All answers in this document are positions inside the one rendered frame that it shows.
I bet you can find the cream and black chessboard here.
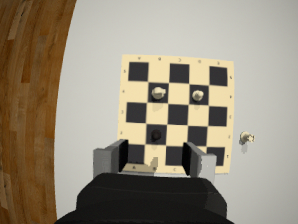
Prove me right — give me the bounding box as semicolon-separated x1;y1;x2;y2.
117;55;234;173

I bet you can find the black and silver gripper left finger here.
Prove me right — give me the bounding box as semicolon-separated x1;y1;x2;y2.
93;139;129;179

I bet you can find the white pawn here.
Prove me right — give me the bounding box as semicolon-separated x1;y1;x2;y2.
192;91;203;101

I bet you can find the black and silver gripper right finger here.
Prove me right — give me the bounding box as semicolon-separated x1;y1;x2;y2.
182;142;217;185

